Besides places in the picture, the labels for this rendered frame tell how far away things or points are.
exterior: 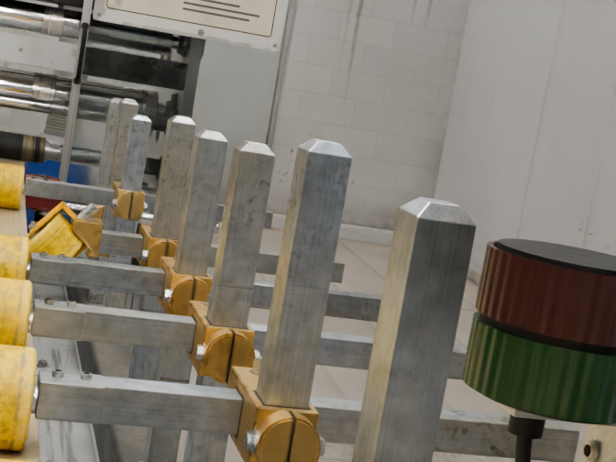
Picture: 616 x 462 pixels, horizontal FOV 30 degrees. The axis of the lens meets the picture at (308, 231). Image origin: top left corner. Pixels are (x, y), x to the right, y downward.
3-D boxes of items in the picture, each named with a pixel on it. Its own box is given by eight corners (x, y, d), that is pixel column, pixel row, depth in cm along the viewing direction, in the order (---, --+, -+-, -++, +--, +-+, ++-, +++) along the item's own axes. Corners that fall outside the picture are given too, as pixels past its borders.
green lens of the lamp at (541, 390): (585, 377, 43) (597, 320, 43) (673, 430, 37) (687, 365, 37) (436, 360, 41) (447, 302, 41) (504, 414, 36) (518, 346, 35)
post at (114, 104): (94, 306, 264) (125, 99, 258) (95, 310, 261) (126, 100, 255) (79, 304, 263) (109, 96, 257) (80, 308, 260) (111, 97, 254)
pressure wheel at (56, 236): (41, 272, 166) (83, 235, 167) (43, 284, 159) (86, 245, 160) (13, 242, 165) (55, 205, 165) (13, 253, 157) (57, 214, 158)
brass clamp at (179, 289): (197, 298, 148) (203, 260, 147) (214, 324, 135) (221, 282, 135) (149, 292, 146) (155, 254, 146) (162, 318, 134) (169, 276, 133)
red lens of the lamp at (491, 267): (599, 312, 43) (610, 254, 42) (689, 356, 37) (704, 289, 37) (449, 293, 41) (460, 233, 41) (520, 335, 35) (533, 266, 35)
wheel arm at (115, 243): (335, 279, 175) (339, 259, 175) (341, 283, 172) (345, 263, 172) (95, 248, 165) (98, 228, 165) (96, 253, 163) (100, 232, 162)
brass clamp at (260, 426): (283, 426, 100) (292, 370, 100) (323, 485, 87) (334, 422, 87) (214, 420, 99) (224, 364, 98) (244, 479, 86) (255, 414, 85)
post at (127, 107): (103, 327, 240) (137, 99, 234) (104, 332, 237) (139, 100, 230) (86, 325, 239) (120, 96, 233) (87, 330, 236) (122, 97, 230)
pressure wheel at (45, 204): (50, 242, 242) (58, 188, 240) (62, 249, 235) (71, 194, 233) (13, 239, 237) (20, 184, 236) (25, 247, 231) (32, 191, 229)
